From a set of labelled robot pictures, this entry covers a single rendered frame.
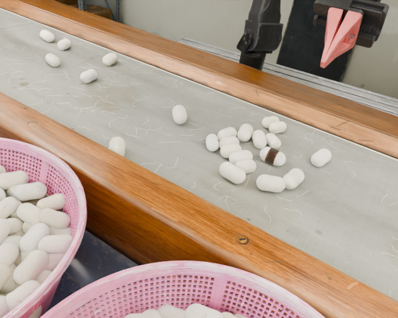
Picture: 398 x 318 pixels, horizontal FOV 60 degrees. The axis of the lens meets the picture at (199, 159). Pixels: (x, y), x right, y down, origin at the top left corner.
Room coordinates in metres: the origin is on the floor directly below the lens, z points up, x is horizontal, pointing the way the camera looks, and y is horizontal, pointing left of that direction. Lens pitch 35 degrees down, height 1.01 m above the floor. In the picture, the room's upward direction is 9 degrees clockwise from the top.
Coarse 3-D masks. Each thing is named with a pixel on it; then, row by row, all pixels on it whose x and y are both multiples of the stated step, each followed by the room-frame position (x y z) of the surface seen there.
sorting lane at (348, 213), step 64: (0, 64) 0.58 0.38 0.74; (64, 64) 0.63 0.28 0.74; (128, 64) 0.68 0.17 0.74; (128, 128) 0.43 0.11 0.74; (192, 128) 0.46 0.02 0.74; (256, 128) 0.50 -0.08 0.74; (192, 192) 0.31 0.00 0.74; (256, 192) 0.33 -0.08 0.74; (320, 192) 0.36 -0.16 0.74; (384, 192) 0.38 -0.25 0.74; (320, 256) 0.25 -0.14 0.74; (384, 256) 0.26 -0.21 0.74
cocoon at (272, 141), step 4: (268, 136) 0.45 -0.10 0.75; (272, 136) 0.45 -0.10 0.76; (268, 140) 0.45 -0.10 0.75; (272, 140) 0.44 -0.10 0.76; (276, 140) 0.44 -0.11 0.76; (268, 144) 0.44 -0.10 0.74; (272, 144) 0.44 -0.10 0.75; (276, 144) 0.44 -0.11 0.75; (280, 144) 0.44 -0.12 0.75; (276, 148) 0.44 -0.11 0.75
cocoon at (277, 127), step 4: (272, 124) 0.49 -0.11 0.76; (276, 124) 0.49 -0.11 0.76; (280, 124) 0.49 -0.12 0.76; (284, 124) 0.50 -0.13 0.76; (268, 128) 0.49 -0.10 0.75; (272, 128) 0.48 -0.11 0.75; (276, 128) 0.48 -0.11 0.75; (280, 128) 0.49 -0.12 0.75; (284, 128) 0.49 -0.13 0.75; (272, 132) 0.48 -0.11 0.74; (276, 132) 0.48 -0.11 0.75
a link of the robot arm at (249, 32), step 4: (244, 32) 0.86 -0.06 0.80; (248, 32) 0.84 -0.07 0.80; (252, 32) 0.84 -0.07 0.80; (244, 36) 0.85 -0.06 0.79; (248, 36) 0.84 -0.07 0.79; (252, 36) 0.83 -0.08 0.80; (240, 40) 0.87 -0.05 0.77; (244, 40) 0.85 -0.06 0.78; (248, 40) 0.84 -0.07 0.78; (252, 40) 0.83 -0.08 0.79; (280, 40) 0.87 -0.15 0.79; (240, 44) 0.86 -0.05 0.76; (244, 44) 0.85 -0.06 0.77; (248, 44) 0.83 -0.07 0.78; (236, 48) 0.88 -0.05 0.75; (240, 48) 0.86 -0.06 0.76; (244, 48) 0.84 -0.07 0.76; (248, 48) 0.84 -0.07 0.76; (244, 52) 0.84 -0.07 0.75; (248, 52) 0.85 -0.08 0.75; (252, 52) 0.85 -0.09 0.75; (256, 52) 0.86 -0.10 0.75; (260, 52) 0.87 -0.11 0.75; (264, 52) 0.87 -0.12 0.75; (268, 52) 0.88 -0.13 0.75
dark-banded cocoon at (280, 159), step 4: (264, 148) 0.41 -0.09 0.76; (268, 148) 0.41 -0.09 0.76; (260, 152) 0.41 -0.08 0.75; (264, 152) 0.40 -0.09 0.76; (280, 152) 0.40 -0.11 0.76; (260, 156) 0.40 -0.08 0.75; (264, 156) 0.40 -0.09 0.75; (276, 156) 0.40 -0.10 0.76; (280, 156) 0.40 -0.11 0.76; (284, 156) 0.40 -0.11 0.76; (264, 160) 0.40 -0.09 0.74; (276, 160) 0.39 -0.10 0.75; (280, 160) 0.39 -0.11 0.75; (284, 160) 0.40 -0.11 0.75; (276, 164) 0.39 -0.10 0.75; (280, 164) 0.39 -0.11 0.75
